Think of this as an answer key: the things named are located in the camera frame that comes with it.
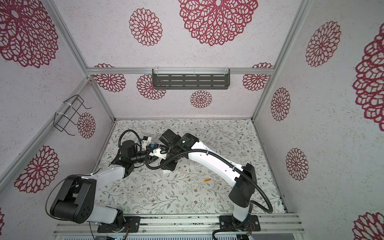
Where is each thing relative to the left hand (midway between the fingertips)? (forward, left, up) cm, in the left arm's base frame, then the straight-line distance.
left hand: (165, 153), depth 82 cm
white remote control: (-11, -2, 0) cm, 12 cm away
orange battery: (-9, -24, -16) cm, 30 cm away
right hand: (-9, -1, +6) cm, 10 cm away
